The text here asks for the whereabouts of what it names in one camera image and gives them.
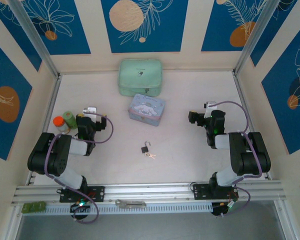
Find blue cartoon tin box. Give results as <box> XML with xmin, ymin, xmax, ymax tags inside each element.
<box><xmin>127</xmin><ymin>93</ymin><xmax>167</xmax><ymax>128</ymax></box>

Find small black padlock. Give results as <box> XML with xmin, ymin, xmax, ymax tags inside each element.
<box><xmin>140</xmin><ymin>140</ymin><xmax>151</xmax><ymax>155</ymax></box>

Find green bottle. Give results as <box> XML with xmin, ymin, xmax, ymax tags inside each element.
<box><xmin>62</xmin><ymin>110</ymin><xmax>78</xmax><ymax>129</ymax></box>

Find jar with orange lid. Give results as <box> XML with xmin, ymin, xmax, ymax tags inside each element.
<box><xmin>52</xmin><ymin>116</ymin><xmax>71</xmax><ymax>136</ymax></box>

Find mint green zip pouch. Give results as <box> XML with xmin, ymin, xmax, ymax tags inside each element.
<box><xmin>117</xmin><ymin>58</ymin><xmax>164</xmax><ymax>98</ymax></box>

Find black controller board with LED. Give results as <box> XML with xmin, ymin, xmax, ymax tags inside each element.
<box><xmin>69</xmin><ymin>201</ymin><xmax>91</xmax><ymax>214</ymax></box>
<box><xmin>211</xmin><ymin>201</ymin><xmax>235</xmax><ymax>217</ymax></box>

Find silver metal latch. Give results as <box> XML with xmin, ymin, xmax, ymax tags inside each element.
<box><xmin>114</xmin><ymin>199</ymin><xmax>147</xmax><ymax>209</ymax></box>

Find green circuit board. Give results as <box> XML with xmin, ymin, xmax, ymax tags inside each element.
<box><xmin>22</xmin><ymin>201</ymin><xmax>46</xmax><ymax>215</ymax></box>

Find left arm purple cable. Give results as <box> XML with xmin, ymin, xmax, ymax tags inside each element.
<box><xmin>43</xmin><ymin>112</ymin><xmax>115</xmax><ymax>225</ymax></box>

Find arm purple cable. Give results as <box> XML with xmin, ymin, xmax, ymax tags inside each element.
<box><xmin>43</xmin><ymin>112</ymin><xmax>115</xmax><ymax>225</ymax></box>
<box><xmin>214</xmin><ymin>100</ymin><xmax>264</xmax><ymax>218</ymax></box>

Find left wrist camera box silver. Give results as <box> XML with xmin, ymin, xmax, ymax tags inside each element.
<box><xmin>82</xmin><ymin>106</ymin><xmax>98</xmax><ymax>120</ymax></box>

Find wrist camera box silver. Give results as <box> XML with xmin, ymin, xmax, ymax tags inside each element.
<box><xmin>82</xmin><ymin>106</ymin><xmax>98</xmax><ymax>120</ymax></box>
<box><xmin>203</xmin><ymin>100</ymin><xmax>218</xmax><ymax>118</ymax></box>

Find right wrist camera box silver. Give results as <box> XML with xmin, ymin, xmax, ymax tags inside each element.
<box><xmin>203</xmin><ymin>100</ymin><xmax>218</xmax><ymax>118</ymax></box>

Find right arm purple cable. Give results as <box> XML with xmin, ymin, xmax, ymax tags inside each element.
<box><xmin>214</xmin><ymin>100</ymin><xmax>264</xmax><ymax>218</ymax></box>

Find aluminium table side rail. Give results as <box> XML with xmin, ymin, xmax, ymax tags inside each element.
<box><xmin>232</xmin><ymin>72</ymin><xmax>272</xmax><ymax>181</ymax></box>
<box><xmin>26</xmin><ymin>73</ymin><xmax>63</xmax><ymax>186</ymax></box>

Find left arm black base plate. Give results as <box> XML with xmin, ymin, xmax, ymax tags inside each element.
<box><xmin>59</xmin><ymin>185</ymin><xmax>106</xmax><ymax>203</ymax></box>

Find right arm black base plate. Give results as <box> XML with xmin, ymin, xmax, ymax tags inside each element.
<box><xmin>192</xmin><ymin>183</ymin><xmax>240</xmax><ymax>201</ymax></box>

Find aluminium mounting rail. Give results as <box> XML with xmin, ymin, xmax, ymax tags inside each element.
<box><xmin>11</xmin><ymin>180</ymin><xmax>287</xmax><ymax>205</ymax></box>

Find white slotted cable duct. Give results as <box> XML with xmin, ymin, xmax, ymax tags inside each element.
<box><xmin>43</xmin><ymin>202</ymin><xmax>213</xmax><ymax>216</ymax></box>

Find aluminium frame post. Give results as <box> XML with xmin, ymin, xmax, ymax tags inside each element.
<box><xmin>232</xmin><ymin>0</ymin><xmax>282</xmax><ymax>76</ymax></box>
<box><xmin>7</xmin><ymin>0</ymin><xmax>61</xmax><ymax>78</ymax></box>

